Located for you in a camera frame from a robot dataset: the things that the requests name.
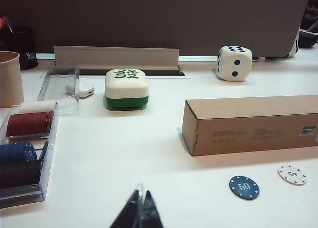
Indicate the red poker chip stack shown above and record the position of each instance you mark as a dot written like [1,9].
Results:
[26,125]

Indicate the black oval zip case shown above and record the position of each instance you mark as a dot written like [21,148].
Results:
[309,39]

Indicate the orange red item in holder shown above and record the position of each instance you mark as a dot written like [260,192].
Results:
[2,22]

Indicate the black mesh pen holder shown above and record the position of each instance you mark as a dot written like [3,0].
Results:
[23,46]

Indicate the white and green case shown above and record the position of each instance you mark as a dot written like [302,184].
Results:
[126,91]

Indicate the white earbuds case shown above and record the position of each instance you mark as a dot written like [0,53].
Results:
[84,91]

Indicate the white plush dice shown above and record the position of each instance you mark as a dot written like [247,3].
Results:
[234,64]

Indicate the white poker chip stack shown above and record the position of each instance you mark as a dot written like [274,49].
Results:
[37,106]

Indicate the blue poker chip stack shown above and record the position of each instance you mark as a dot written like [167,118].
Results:
[17,152]

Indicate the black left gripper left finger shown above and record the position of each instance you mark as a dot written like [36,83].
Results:
[131,213]

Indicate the transparent chip case lid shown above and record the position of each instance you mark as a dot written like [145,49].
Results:
[59,89]

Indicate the long brown cardboard box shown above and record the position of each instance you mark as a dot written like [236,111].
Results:
[248,128]

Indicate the transparent chip tray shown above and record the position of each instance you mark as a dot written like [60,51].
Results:
[48,148]

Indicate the beige paper cup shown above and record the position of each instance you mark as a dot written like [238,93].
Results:
[10,81]

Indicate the dark poker chip stack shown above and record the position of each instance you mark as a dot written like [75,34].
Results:
[17,174]

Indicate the blue poker chip 50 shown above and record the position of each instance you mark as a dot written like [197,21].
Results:
[244,187]

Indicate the wide grey desk partition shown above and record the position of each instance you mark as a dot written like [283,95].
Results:
[161,19]

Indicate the white poker chip 5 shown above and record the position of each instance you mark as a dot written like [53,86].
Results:
[292,174]

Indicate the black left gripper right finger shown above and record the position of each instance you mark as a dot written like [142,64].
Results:
[152,213]

